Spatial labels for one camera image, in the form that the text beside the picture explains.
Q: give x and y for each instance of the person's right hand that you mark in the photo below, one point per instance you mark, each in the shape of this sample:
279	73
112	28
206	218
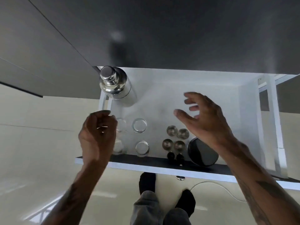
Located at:
208	124

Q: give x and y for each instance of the person's left hand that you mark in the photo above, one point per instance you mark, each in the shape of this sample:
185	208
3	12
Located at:
97	138

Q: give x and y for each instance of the person's left fingers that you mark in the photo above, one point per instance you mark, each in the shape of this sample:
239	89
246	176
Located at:
106	119

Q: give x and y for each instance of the person's right thumb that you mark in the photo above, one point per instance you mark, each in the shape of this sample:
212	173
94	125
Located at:
185	116

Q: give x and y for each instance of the person's right forearm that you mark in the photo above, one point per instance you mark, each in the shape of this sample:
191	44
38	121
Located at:
255	182

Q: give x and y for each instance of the person's left forearm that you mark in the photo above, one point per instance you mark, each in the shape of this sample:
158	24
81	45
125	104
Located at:
77	194

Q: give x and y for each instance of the clear drinking glass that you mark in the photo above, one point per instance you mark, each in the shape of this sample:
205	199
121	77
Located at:
121	125
142	148
118	147
139	125

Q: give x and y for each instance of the small metal cup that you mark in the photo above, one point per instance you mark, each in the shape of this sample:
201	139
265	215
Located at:
167	144
171	130
183	133
179	145

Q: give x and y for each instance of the white drawer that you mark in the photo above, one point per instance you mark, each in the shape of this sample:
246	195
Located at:
159	103

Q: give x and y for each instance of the silver cocktail shaker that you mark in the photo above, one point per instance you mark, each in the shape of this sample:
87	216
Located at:
116	84

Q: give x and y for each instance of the black round container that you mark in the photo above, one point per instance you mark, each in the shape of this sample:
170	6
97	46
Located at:
203	152

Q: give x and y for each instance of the small black stopper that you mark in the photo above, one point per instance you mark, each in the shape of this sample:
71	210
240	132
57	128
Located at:
171	156
180	158

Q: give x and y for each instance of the silver drawer knob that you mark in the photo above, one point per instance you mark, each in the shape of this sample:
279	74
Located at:
180	178

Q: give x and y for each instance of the black sock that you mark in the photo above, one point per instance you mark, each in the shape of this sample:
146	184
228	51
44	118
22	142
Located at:
186	201
147	182

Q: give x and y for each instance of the dark gray countertop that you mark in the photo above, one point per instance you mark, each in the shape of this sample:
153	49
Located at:
164	30

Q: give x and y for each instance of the gray cabinet front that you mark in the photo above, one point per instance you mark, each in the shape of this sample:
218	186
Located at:
35	49

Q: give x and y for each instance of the gray trousers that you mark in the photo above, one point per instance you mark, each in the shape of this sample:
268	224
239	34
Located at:
150	210

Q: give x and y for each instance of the white drawer rail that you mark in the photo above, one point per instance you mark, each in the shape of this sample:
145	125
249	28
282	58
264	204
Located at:
273	124

